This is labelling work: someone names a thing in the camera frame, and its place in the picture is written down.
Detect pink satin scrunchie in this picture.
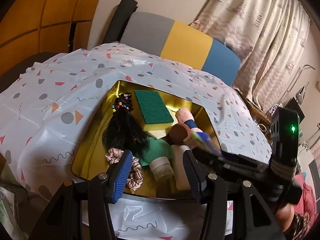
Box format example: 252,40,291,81
105,147,144,192

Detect blue Tempo tissue pack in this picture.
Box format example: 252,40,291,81
184,132,222,157

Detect brown makeup sponge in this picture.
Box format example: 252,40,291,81
169,123,191,145

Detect black beaded hair wig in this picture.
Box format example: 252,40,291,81
103,92,148,158

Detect pink fluffy towel roll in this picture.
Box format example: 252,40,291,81
175,108,202,132

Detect yellow green scrub sponge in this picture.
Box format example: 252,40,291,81
132,90,178,139

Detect person's right hand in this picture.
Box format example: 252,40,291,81
275,204,310,239

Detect pink cushion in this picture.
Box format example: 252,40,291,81
294,173,318,225

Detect white bottle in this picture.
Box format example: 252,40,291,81
171,145,190,191

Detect gold tin box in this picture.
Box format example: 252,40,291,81
69,80,223,204

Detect clear plastic jar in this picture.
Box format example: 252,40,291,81
149,157,174,182

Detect wooden side table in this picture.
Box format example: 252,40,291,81
235,88,272,142

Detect black monitor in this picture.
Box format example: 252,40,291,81
285,98,305,123

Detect clothes steamer iron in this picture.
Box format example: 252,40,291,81
296,86,307,105

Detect patterned plastic tablecloth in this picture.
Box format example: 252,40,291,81
0,42,273,240

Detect grey yellow blue chair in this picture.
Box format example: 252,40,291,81
103,0,240,86

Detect wooden wardrobe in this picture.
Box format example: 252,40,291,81
1,0,99,74

